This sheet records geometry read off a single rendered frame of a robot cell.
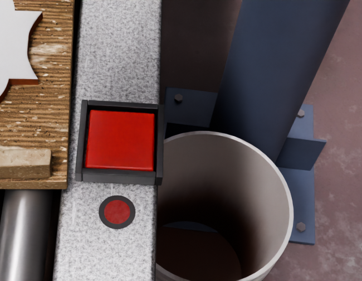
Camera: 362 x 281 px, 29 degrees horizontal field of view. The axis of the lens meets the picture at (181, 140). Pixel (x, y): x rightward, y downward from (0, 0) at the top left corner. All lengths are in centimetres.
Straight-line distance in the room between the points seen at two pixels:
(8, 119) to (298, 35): 64
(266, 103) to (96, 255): 78
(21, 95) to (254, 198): 82
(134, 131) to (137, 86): 6
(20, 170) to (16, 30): 15
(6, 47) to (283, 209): 74
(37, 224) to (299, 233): 110
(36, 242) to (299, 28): 67
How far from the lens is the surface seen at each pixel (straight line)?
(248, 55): 124
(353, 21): 204
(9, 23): 68
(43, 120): 63
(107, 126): 63
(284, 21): 114
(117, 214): 61
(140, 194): 62
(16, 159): 58
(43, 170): 59
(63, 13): 70
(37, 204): 61
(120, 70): 68
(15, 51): 66
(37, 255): 60
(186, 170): 140
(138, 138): 63
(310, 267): 163
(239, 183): 140
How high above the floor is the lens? 147
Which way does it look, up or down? 60 degrees down
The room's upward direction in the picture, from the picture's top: 11 degrees clockwise
